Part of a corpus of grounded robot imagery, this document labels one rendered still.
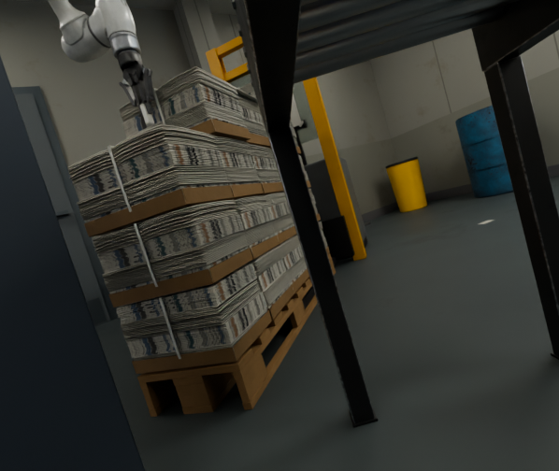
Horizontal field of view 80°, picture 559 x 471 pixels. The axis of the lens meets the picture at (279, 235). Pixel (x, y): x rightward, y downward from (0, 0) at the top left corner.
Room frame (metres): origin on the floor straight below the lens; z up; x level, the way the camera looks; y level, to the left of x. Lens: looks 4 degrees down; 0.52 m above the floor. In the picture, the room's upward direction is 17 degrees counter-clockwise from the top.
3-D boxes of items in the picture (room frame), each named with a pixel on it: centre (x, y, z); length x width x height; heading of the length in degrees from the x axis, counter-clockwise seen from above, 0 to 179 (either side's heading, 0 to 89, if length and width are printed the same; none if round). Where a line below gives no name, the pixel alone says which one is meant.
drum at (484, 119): (3.76, -2.59, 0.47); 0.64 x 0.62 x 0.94; 31
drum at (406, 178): (4.66, -1.90, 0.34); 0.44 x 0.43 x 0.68; 31
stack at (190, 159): (1.52, 0.19, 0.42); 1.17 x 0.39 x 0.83; 159
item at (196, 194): (1.52, 0.18, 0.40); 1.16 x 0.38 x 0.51; 159
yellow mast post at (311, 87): (2.49, -0.53, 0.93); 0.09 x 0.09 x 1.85; 69
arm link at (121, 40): (1.18, 0.31, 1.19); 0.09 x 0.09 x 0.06
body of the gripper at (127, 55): (1.18, 0.31, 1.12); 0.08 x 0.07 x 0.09; 69
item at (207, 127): (1.33, 0.12, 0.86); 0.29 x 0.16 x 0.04; 157
